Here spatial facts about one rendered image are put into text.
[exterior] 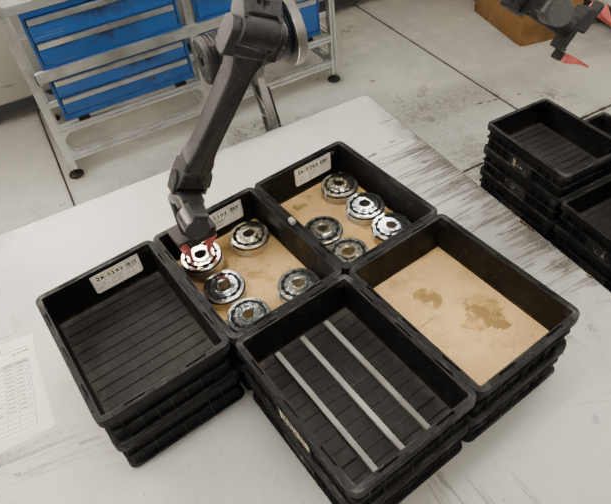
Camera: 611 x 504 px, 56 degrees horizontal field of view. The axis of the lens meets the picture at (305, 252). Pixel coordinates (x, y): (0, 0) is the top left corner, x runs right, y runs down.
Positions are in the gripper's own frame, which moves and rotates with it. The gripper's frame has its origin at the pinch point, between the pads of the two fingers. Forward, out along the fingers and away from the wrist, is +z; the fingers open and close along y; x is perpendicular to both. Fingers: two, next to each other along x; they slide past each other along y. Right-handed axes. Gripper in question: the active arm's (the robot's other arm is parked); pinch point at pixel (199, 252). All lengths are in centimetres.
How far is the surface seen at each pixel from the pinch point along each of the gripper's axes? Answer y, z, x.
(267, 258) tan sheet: 14.3, 6.1, -7.7
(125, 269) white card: -17.2, 0.0, 7.0
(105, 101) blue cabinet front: 26, 60, 181
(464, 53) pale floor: 241, 98, 130
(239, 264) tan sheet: 7.6, 6.0, -4.8
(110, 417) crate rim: -34.9, -5.6, -31.3
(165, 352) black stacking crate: -19.5, 5.3, -17.1
